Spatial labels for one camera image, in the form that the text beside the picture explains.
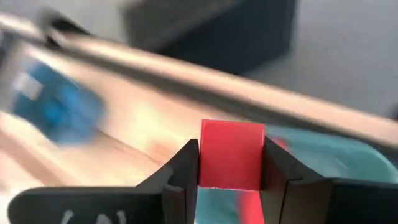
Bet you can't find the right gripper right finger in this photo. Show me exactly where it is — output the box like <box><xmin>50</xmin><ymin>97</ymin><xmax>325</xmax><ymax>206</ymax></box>
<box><xmin>260</xmin><ymin>136</ymin><xmax>398</xmax><ymax>224</ymax></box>

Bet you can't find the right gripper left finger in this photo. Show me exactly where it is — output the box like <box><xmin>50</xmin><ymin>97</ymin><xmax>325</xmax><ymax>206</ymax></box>
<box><xmin>7</xmin><ymin>138</ymin><xmax>200</xmax><ymax>224</ymax></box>

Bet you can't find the black perforated computer case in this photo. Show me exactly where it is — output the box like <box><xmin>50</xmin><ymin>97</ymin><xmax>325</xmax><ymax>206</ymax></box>
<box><xmin>123</xmin><ymin>0</ymin><xmax>298</xmax><ymax>75</ymax></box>

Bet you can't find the teal plastic bin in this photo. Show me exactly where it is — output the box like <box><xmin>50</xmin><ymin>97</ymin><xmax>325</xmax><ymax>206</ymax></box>
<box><xmin>194</xmin><ymin>124</ymin><xmax>398</xmax><ymax>224</ymax></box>

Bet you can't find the blue plastic bin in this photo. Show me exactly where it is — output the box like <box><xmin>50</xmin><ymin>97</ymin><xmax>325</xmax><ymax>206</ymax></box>
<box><xmin>11</xmin><ymin>60</ymin><xmax>105</xmax><ymax>146</ymax></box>

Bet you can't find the red block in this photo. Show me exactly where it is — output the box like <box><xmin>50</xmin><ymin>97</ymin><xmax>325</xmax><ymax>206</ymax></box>
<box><xmin>238</xmin><ymin>136</ymin><xmax>290</xmax><ymax>224</ymax></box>
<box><xmin>198</xmin><ymin>119</ymin><xmax>266</xmax><ymax>191</ymax></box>

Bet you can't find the blue block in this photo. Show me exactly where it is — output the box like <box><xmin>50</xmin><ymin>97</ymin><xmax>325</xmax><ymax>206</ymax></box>
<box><xmin>40</xmin><ymin>90</ymin><xmax>85</xmax><ymax>128</ymax></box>

